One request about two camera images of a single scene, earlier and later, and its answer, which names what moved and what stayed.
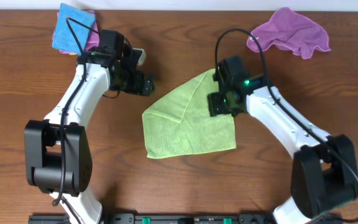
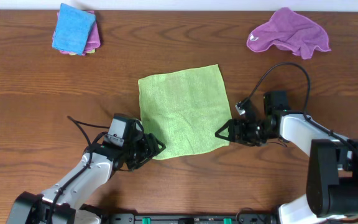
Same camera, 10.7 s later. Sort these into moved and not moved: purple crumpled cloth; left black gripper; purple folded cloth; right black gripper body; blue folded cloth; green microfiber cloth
Moved: right black gripper body; left black gripper; green microfiber cloth
Not moved: blue folded cloth; purple crumpled cloth; purple folded cloth
